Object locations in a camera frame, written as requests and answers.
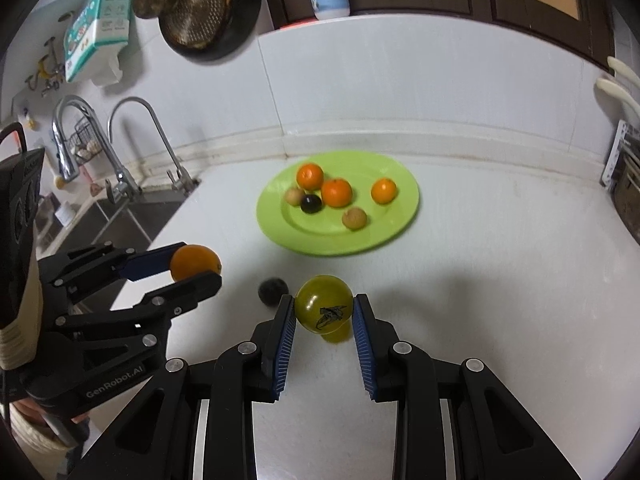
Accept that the yellow bicycle ornament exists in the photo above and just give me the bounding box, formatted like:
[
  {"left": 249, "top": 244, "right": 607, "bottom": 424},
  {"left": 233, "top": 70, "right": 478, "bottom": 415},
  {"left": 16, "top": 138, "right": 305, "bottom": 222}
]
[{"left": 24, "top": 36, "right": 67, "bottom": 97}]

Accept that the black frying pan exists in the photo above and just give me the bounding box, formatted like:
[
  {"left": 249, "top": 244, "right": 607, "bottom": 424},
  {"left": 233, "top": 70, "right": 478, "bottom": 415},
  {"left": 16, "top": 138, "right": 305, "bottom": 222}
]
[{"left": 157, "top": 0, "right": 264, "bottom": 64}]

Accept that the large orange tangerine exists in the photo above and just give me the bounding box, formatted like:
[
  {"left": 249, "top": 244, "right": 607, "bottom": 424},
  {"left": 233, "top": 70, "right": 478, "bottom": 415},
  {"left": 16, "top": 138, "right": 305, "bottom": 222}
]
[{"left": 321, "top": 178, "right": 353, "bottom": 209}]

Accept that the teal paper towel pack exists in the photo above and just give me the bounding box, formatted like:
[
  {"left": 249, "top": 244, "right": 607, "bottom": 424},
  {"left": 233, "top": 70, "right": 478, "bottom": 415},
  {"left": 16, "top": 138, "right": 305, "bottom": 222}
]
[{"left": 63, "top": 0, "right": 134, "bottom": 84}]

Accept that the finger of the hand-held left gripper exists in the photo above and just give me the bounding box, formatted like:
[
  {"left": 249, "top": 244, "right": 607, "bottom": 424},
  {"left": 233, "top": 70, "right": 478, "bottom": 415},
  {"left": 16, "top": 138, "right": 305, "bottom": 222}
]
[
  {"left": 54, "top": 271, "right": 223, "bottom": 342},
  {"left": 37, "top": 241, "right": 189, "bottom": 307}
]

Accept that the person's left forearm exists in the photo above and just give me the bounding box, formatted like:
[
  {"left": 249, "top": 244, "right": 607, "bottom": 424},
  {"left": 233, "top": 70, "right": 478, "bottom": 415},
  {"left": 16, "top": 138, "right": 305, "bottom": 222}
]
[{"left": 0, "top": 259, "right": 42, "bottom": 372}]

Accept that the thin chrome faucet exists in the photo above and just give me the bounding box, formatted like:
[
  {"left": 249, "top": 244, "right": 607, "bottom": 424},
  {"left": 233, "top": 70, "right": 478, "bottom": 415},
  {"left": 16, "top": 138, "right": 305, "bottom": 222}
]
[{"left": 107, "top": 97, "right": 200, "bottom": 196}]

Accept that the white knife handle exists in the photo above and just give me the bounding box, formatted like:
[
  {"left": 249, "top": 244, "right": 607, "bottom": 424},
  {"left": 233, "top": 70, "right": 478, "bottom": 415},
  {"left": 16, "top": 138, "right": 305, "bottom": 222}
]
[
  {"left": 594, "top": 77, "right": 640, "bottom": 112},
  {"left": 606, "top": 56, "right": 640, "bottom": 86}
]

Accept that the green translucent ball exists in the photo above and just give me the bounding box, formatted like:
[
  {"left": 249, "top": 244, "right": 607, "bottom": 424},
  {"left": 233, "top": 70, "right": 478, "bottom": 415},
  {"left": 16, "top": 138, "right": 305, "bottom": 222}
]
[{"left": 294, "top": 274, "right": 355, "bottom": 335}]

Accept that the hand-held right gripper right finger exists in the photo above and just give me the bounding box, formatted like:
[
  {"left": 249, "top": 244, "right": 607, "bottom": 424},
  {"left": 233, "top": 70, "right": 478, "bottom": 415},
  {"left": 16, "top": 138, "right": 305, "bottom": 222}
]
[{"left": 351, "top": 294, "right": 584, "bottom": 480}]

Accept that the large chrome faucet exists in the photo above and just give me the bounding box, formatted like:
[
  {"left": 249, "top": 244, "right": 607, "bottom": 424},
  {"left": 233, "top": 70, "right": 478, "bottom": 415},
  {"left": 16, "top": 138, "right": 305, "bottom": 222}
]
[{"left": 51, "top": 94, "right": 144, "bottom": 204}]

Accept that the steel cooking pot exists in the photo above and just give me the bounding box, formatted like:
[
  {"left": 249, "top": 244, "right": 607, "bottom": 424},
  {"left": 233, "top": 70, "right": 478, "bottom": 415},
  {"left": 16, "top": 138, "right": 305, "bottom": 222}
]
[{"left": 612, "top": 159, "right": 640, "bottom": 247}]

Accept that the white dish rack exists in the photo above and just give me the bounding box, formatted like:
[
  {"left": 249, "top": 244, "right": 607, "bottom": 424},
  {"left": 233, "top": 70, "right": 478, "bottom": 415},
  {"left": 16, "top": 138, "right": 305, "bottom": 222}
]
[{"left": 600, "top": 119, "right": 640, "bottom": 192}]

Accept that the steel sink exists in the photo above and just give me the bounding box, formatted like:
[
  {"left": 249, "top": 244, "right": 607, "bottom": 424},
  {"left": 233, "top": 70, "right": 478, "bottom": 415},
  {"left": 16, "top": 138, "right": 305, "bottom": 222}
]
[{"left": 30, "top": 186, "right": 194, "bottom": 262}]

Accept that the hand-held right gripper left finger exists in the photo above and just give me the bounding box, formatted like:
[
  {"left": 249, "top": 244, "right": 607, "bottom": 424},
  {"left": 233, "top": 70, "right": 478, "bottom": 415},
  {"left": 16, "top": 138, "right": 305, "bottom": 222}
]
[{"left": 65, "top": 294, "right": 299, "bottom": 480}]

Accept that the green plate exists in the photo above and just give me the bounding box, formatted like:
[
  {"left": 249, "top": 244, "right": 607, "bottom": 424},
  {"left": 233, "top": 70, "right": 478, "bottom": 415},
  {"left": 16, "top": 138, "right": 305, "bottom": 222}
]
[{"left": 256, "top": 150, "right": 420, "bottom": 257}]

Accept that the black wire basket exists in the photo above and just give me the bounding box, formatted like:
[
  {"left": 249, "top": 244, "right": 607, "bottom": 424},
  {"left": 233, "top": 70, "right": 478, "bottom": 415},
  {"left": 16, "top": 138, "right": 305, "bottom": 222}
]
[{"left": 70, "top": 114, "right": 104, "bottom": 166}]

